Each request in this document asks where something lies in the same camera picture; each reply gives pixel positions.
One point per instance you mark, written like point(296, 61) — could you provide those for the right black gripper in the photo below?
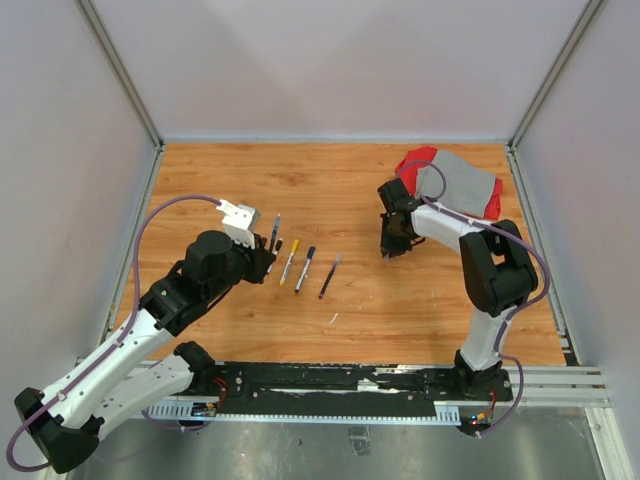
point(389, 249)

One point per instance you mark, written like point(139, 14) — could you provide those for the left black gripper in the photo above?
point(260, 257)

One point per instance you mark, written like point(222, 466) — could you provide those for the white whiteboard marker pen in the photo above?
point(277, 248)

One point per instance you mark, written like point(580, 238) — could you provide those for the white marker yellow end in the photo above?
point(289, 262)

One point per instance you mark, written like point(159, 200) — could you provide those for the white blue marker pen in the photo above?
point(306, 266)

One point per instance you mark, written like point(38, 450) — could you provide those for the purple marker pen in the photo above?
point(329, 276)

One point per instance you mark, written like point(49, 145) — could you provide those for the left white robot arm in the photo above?
point(68, 419)

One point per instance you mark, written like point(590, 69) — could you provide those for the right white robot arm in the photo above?
point(498, 275)

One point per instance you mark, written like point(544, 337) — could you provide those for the red and grey cloth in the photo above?
point(444, 176)

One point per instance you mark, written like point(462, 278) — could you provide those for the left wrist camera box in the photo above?
point(239, 222)

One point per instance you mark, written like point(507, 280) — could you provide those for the black mounting base rail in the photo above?
point(344, 390)

